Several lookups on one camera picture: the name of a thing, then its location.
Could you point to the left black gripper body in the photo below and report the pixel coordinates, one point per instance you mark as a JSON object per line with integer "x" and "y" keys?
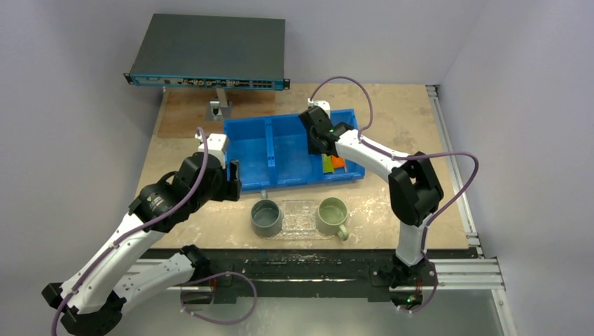
{"x": 216, "y": 192}

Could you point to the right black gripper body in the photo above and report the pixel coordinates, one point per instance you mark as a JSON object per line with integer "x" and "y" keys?
{"x": 318, "y": 143}

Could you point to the grey mug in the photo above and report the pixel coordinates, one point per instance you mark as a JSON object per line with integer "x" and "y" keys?
{"x": 266, "y": 217}

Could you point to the blue plastic divided bin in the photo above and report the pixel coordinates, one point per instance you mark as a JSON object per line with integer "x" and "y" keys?
{"x": 273, "y": 153}

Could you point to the clear plastic holder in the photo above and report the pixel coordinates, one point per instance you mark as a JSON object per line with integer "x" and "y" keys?
{"x": 299, "y": 219}

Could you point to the light green mug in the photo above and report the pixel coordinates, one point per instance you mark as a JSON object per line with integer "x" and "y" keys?
{"x": 331, "y": 218}

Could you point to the clear textured oval tray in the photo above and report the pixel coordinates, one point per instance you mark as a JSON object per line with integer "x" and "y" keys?
{"x": 301, "y": 221}

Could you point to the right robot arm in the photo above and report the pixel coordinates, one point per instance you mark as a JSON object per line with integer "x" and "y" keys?
{"x": 414, "y": 188}

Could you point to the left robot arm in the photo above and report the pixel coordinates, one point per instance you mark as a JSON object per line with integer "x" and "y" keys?
{"x": 96, "y": 298}

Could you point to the wooden base board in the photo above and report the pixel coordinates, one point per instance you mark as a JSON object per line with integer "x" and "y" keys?
{"x": 185, "y": 109}

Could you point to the metal switch stand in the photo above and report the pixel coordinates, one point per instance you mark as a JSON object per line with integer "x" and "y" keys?
{"x": 219, "y": 108}

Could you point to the grey network switch box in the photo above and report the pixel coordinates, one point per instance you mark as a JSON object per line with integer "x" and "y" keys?
{"x": 201, "y": 51}

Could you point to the black aluminium base frame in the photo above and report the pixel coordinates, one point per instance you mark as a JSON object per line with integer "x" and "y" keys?
{"x": 341, "y": 273}

